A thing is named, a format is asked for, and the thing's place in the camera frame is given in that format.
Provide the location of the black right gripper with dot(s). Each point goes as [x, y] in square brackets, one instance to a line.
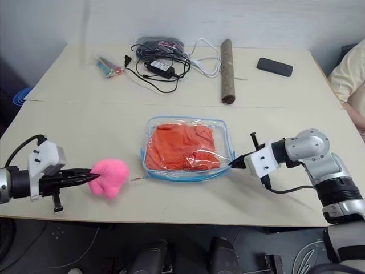
[254, 141]

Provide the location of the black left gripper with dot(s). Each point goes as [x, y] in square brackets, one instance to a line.
[50, 182]

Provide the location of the pink plush toy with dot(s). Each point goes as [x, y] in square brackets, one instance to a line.
[109, 178]

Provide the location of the clear plastic zipper pouch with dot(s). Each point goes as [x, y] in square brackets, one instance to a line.
[186, 148]

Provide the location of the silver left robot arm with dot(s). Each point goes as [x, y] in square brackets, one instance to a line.
[5, 185]

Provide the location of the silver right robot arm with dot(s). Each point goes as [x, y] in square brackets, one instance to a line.
[316, 154]

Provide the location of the orange cloth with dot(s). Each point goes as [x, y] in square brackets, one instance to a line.
[179, 145]

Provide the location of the brown wooden log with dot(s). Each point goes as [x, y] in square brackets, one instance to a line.
[227, 71]

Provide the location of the dark rounded shape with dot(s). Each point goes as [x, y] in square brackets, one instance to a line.
[154, 257]
[225, 255]

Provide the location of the blue round object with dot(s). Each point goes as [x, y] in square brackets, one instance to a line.
[21, 97]

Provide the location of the black rectangular case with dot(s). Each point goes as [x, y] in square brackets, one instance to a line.
[274, 67]

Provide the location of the clear packet of coloured sticks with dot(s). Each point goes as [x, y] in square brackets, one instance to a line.
[108, 65]

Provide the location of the black power adapter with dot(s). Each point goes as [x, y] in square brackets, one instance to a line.
[160, 68]

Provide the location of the person in pale yellow shirt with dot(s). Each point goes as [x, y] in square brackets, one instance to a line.
[349, 74]

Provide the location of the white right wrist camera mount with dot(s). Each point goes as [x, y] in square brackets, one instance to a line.
[261, 162]

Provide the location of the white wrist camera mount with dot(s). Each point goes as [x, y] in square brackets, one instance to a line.
[47, 152]
[261, 162]

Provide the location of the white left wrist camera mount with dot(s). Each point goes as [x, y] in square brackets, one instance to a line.
[47, 152]

